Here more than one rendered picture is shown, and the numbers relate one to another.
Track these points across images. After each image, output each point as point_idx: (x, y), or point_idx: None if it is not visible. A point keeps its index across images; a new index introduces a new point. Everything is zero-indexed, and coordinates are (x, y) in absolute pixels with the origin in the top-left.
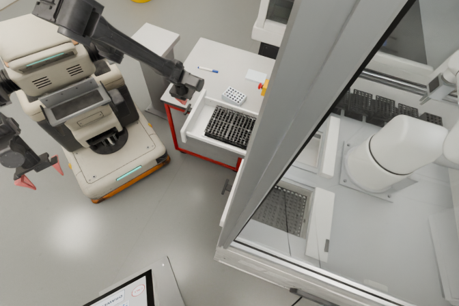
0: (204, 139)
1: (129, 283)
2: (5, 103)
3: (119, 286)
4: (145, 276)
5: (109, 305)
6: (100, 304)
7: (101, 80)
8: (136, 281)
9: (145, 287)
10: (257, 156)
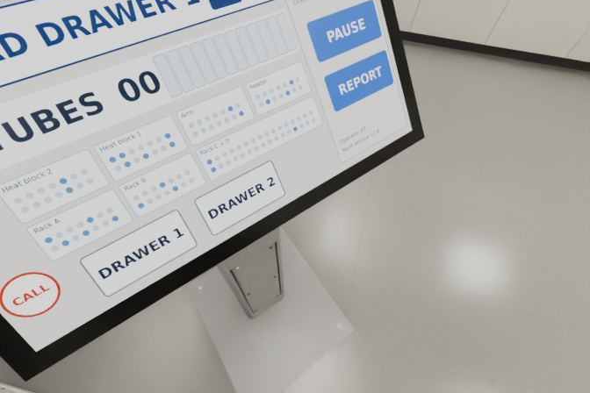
0: None
1: (99, 317)
2: None
3: (139, 307)
4: (32, 349)
5: (132, 244)
6: (176, 247)
7: None
8: (71, 329)
9: (0, 307)
10: None
